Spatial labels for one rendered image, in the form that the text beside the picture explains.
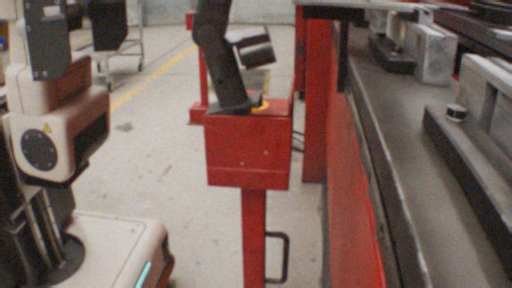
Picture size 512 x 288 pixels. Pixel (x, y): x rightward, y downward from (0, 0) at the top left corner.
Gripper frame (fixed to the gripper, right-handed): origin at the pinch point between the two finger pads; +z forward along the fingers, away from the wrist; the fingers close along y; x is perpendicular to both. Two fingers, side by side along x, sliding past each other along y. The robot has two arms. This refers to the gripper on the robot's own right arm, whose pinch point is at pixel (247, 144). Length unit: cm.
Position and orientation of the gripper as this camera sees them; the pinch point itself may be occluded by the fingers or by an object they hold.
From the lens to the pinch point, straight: 76.6
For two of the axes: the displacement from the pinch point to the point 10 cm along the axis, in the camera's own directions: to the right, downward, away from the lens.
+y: 9.6, -2.0, -2.2
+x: 1.2, -4.3, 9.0
